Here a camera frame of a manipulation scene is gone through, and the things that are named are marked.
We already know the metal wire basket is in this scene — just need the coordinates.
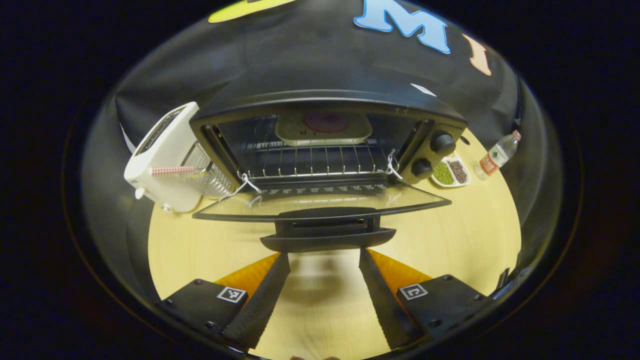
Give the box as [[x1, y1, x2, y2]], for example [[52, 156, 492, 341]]
[[181, 141, 236, 199]]

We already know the white toaster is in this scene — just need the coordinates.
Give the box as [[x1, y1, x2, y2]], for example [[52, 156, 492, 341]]
[[123, 101, 202, 214]]

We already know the black backdrop cloth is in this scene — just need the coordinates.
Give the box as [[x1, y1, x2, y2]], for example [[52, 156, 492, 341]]
[[82, 0, 563, 301]]

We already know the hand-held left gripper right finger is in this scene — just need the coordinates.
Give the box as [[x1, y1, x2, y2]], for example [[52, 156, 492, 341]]
[[358, 247, 501, 352]]

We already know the white sectioned plate with beans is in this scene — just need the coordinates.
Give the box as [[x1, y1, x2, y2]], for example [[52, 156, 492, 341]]
[[429, 155, 472, 189]]

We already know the black electric oven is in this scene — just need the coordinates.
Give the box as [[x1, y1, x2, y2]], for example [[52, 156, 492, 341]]
[[188, 88, 470, 254]]

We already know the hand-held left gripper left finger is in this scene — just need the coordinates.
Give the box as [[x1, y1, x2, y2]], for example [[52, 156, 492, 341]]
[[150, 251, 292, 353]]

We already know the clear plastic water bottle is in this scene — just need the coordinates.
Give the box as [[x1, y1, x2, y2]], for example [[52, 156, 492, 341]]
[[473, 129, 523, 182]]

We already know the cream square plate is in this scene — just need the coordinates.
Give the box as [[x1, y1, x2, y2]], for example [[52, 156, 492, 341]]
[[274, 110, 374, 147]]

